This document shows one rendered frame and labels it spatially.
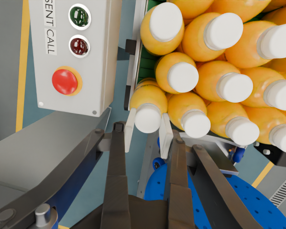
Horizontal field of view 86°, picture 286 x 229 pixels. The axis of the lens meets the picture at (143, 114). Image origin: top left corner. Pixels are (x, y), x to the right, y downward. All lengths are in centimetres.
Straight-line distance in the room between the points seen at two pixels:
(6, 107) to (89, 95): 171
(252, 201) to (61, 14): 48
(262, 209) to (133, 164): 138
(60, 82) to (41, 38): 6
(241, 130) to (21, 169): 70
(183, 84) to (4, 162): 70
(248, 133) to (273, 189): 202
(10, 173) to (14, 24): 126
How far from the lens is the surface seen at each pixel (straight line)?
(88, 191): 207
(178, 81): 22
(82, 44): 23
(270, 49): 26
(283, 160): 51
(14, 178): 71
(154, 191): 35
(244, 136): 28
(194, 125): 24
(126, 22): 136
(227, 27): 23
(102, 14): 24
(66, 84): 24
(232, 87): 24
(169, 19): 22
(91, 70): 24
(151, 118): 22
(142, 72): 43
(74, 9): 24
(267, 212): 43
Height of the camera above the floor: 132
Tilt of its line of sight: 70 degrees down
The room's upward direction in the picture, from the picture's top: 173 degrees counter-clockwise
